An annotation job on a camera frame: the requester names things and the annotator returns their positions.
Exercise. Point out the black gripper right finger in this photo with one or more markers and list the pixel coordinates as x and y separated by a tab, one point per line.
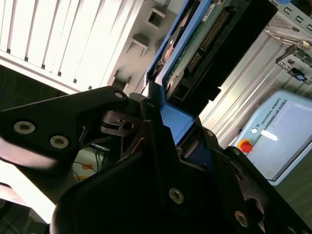
234	175

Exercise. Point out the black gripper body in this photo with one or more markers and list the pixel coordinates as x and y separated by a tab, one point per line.
122	207

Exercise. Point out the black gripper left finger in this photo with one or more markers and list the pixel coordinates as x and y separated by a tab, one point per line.
48	122

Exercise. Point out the hard disk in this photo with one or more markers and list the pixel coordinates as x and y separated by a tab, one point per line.
192	48

